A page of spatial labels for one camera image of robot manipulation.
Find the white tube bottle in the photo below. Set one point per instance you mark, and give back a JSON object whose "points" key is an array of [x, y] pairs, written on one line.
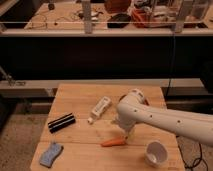
{"points": [[102, 105]]}

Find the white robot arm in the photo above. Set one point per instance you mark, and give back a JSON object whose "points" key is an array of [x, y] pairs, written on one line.
{"points": [[131, 110]]}

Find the black rectangular box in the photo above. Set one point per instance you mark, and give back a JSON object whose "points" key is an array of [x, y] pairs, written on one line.
{"points": [[61, 122]]}

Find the black bowl on shelf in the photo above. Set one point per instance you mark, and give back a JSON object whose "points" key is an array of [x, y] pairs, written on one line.
{"points": [[119, 20]]}

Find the red container on shelf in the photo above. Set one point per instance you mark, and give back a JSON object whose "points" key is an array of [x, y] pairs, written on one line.
{"points": [[140, 19]]}

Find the white ceramic cup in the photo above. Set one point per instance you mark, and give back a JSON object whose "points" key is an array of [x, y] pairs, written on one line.
{"points": [[156, 154]]}

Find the blue sponge cloth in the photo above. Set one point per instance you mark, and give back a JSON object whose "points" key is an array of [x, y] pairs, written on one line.
{"points": [[48, 157]]}

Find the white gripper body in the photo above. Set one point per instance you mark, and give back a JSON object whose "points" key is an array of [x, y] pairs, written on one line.
{"points": [[127, 128]]}

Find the brown round pot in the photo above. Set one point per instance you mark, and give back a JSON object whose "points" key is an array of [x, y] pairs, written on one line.
{"points": [[116, 6]]}

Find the orange plate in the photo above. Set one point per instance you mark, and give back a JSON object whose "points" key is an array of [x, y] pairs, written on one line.
{"points": [[122, 97]]}

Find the grey metal post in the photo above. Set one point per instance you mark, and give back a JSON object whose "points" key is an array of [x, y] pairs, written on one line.
{"points": [[86, 6]]}

